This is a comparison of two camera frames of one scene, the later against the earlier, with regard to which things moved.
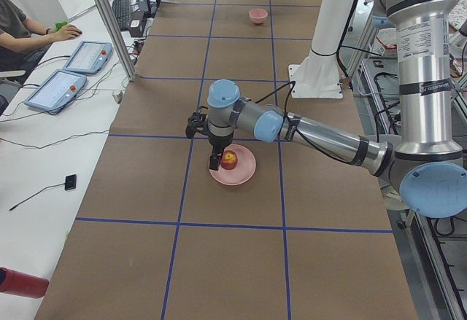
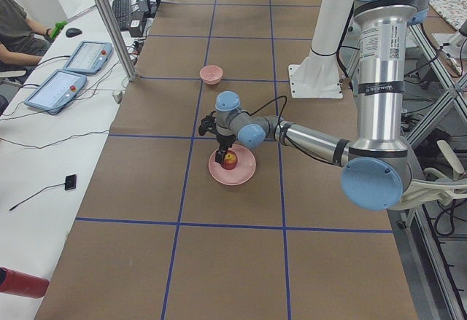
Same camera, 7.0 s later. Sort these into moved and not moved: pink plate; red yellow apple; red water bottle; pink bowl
Moved: pink bowl
Not moved: red yellow apple; red water bottle; pink plate
